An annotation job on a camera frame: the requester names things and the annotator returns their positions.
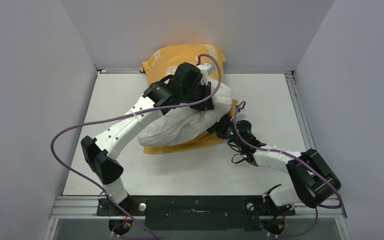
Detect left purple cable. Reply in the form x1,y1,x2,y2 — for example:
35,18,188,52
50,53,223,240

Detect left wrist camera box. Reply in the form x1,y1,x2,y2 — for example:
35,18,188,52
196,56,216,78

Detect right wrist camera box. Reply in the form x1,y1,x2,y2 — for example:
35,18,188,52
235,106,247,121

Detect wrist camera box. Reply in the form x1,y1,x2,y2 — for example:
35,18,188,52
235,106,247,121
196,56,216,78

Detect white pillow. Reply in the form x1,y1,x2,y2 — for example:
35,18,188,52
137,83,233,147

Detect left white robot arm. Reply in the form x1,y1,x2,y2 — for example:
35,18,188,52
80,62,217,215

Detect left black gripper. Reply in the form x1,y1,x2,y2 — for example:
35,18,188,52
180,79,213,111

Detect purple cable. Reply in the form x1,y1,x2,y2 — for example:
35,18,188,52
232,100,344,239
50,53,223,240

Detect yellow and blue pillowcase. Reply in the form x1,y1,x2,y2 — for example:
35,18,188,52
139,44,238,155

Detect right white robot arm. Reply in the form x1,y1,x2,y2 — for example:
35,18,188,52
208,115,342,215

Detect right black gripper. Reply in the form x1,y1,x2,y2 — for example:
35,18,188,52
201,111,244,149

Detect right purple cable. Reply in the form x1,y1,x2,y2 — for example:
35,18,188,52
232,100,344,239

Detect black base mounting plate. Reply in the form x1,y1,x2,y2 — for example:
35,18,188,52
96,195,296,231

